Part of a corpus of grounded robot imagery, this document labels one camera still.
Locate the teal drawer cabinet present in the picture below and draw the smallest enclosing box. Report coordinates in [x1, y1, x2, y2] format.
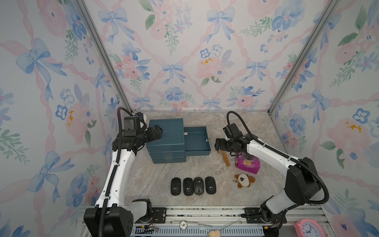
[147, 118, 187, 164]

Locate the black computer mouse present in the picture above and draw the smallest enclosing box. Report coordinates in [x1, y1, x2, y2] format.
[205, 176, 217, 195]
[170, 177, 182, 196]
[183, 178, 194, 196]
[193, 177, 204, 196]

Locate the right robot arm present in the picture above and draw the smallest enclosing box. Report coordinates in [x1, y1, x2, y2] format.
[215, 123, 330, 223]

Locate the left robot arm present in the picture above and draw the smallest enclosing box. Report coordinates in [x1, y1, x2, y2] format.
[83, 125, 163, 237]

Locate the purple snack bag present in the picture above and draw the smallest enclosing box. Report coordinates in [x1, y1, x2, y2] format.
[235, 153, 261, 174]

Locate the brown plush dog toy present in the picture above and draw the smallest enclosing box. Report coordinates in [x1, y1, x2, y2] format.
[233, 173, 256, 188]

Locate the pink alarm clock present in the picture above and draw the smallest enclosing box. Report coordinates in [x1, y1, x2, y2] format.
[294, 219, 326, 237]

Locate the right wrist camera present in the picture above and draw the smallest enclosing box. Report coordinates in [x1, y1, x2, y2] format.
[223, 123, 240, 139]

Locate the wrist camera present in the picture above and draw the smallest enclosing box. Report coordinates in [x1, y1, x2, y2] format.
[133, 112, 147, 128]
[223, 123, 240, 139]

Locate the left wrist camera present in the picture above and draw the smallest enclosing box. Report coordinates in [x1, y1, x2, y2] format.
[133, 112, 147, 128]

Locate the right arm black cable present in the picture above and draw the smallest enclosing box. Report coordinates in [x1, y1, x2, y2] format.
[226, 111, 330, 205]

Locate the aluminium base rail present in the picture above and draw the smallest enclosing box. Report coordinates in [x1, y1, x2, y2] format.
[131, 205, 336, 237]

